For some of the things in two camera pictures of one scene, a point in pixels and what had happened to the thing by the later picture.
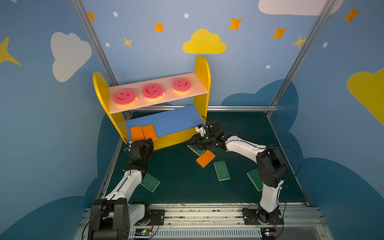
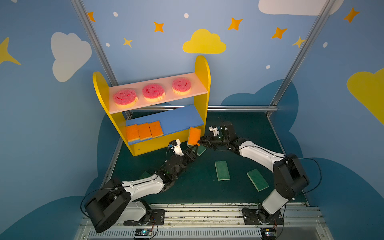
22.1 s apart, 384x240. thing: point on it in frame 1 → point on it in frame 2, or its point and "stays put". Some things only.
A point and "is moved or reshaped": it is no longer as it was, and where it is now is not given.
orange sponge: (149, 132) is moved or reshaped
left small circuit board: (143, 232) stays put
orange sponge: (205, 158) → (156, 129)
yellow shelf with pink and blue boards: (164, 110) stays put
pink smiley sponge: (181, 86) stays put
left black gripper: (132, 147) → (190, 152)
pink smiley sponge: (153, 93) stays put
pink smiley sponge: (125, 98) stays put
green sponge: (222, 170) stays put
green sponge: (198, 151) stays put
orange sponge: (137, 133) is moved or reshaped
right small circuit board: (268, 232) stays put
